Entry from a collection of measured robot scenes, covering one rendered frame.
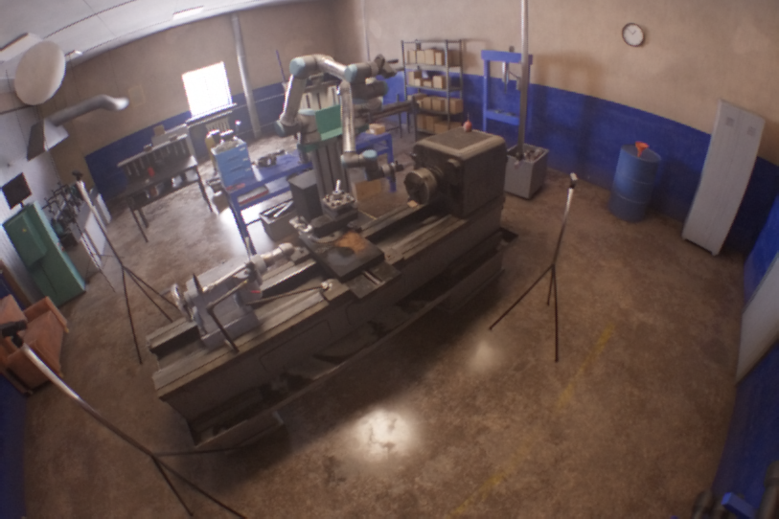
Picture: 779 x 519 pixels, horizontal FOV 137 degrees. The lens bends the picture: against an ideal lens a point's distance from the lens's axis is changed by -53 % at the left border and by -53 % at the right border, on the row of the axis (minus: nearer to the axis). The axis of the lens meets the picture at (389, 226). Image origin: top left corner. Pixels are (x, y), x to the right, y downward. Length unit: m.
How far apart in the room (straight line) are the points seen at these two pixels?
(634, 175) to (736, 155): 1.41
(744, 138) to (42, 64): 7.58
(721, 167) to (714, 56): 1.37
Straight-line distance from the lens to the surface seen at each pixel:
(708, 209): 4.65
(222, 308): 1.80
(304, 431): 2.40
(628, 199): 4.53
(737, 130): 4.41
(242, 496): 2.43
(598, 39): 5.05
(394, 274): 1.88
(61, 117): 6.42
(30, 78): 4.34
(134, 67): 8.60
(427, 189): 2.19
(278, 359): 1.98
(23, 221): 4.94
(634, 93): 4.95
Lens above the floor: 2.14
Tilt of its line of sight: 34 degrees down
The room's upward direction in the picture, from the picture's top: 6 degrees counter-clockwise
